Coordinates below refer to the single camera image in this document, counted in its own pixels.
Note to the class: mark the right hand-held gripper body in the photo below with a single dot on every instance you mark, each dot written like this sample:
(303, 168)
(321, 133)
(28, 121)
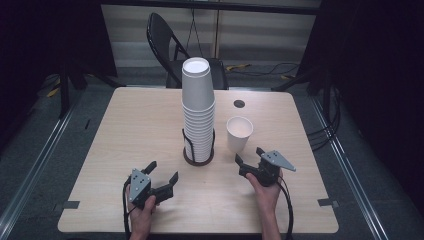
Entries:
(268, 168)

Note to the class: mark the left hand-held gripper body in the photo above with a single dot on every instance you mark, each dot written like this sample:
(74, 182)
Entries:
(140, 186)

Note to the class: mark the single white cup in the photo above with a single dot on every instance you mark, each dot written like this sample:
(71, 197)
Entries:
(238, 138)

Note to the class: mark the black cup holder wooden base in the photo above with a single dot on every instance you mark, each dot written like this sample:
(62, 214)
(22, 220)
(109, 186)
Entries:
(199, 163)

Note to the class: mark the stack of white paper cups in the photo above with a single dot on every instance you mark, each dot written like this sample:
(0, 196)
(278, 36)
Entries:
(198, 100)

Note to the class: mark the person's right hand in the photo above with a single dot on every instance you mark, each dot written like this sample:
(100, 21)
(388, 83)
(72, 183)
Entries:
(266, 196)

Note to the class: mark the person's left hand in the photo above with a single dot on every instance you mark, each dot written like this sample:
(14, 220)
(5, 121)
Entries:
(141, 216)

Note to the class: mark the dark round table grommet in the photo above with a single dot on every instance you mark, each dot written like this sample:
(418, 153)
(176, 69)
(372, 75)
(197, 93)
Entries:
(239, 103)

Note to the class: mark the grey tape strip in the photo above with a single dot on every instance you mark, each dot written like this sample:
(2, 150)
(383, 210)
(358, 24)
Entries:
(327, 202)

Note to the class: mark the black metal stand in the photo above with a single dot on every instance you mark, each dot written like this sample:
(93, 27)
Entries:
(65, 90)
(310, 78)

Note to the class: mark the yellow floor tape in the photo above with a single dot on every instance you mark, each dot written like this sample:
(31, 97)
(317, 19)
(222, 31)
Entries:
(53, 90)

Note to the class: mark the black folding chair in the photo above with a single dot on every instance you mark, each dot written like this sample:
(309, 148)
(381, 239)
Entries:
(160, 36)

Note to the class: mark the metal floor rail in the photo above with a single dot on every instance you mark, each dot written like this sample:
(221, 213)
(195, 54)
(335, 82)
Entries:
(353, 173)
(36, 166)

